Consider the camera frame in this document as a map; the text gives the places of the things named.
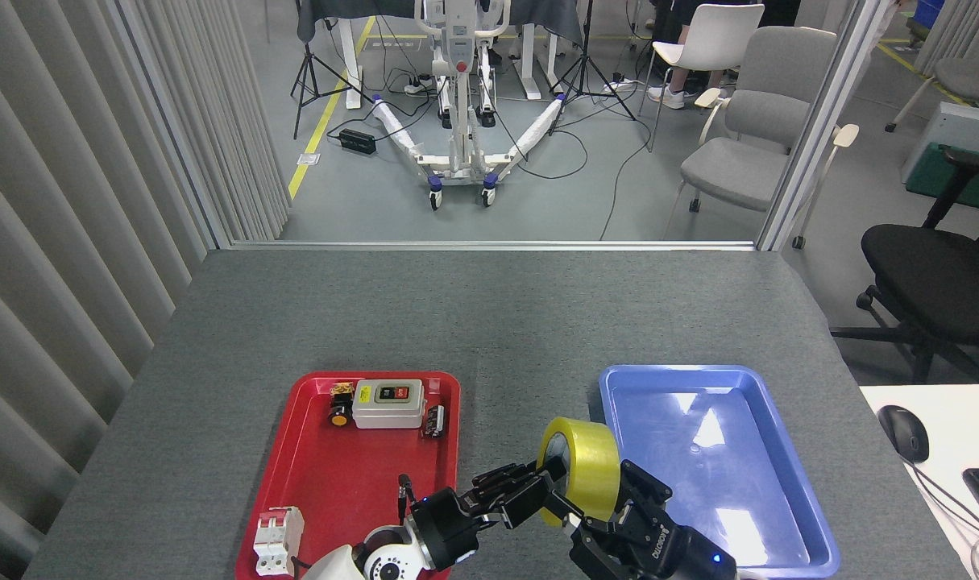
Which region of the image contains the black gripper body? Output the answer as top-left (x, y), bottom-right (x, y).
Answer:
top-left (413, 487), bottom-right (490, 571)
top-left (610, 516), bottom-right (736, 580)

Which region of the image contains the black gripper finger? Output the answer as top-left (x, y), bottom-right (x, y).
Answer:
top-left (489, 479), bottom-right (556, 530)
top-left (547, 493), bottom-right (619, 580)
top-left (469, 462), bottom-right (542, 508)
top-left (618, 459), bottom-right (674, 524)

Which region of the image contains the yellow tape roll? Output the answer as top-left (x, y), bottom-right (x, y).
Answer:
top-left (537, 416), bottom-right (622, 528)

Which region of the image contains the blue plastic tray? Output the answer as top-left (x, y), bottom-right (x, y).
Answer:
top-left (599, 364), bottom-right (840, 580)

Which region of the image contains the red plastic tray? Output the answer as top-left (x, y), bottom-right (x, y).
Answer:
top-left (235, 371), bottom-right (462, 580)

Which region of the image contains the black and yellow push button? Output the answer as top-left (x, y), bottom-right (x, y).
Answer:
top-left (329, 383), bottom-right (356, 428)

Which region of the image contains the white and red circuit breaker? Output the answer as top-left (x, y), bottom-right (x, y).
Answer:
top-left (253, 506), bottom-right (305, 577)

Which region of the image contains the black computer mouse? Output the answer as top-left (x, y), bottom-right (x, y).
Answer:
top-left (877, 404), bottom-right (931, 465)

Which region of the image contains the white desk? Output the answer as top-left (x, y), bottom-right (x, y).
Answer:
top-left (858, 383), bottom-right (979, 580)

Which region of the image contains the grey chair with beige armrests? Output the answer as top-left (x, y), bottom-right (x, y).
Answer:
top-left (662, 26), bottom-right (861, 249)

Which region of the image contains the black office chair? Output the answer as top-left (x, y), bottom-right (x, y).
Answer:
top-left (829, 145), bottom-right (979, 384)

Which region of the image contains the white stand on wheels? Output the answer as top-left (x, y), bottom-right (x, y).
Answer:
top-left (371, 0), bottom-right (566, 212)

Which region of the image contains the black power adapter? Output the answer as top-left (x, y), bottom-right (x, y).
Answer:
top-left (338, 127), bottom-right (377, 157)

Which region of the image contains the black tripod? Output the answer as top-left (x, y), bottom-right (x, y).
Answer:
top-left (290, 0), bottom-right (375, 141)
top-left (547, 0), bottom-right (637, 138)

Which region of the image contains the green box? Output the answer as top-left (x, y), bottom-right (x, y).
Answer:
top-left (906, 142), bottom-right (979, 209)

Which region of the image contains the white plastic chair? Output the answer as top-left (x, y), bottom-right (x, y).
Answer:
top-left (639, 3), bottom-right (765, 152)

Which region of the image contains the desk with dark cloth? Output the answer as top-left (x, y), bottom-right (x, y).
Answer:
top-left (296, 0), bottom-right (587, 102)

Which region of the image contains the pale grey box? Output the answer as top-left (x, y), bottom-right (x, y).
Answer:
top-left (900, 101), bottom-right (979, 186)

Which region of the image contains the grey chair with pale legs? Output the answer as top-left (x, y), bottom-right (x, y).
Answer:
top-left (885, 23), bottom-right (979, 134)

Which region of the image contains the grey push button switch box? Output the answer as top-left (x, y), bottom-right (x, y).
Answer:
top-left (352, 379), bottom-right (427, 429)

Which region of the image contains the silver frame rail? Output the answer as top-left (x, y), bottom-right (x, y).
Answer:
top-left (230, 240), bottom-right (757, 252)

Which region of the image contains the black mouse cable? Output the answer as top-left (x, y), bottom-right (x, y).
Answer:
top-left (908, 459), bottom-right (979, 549)

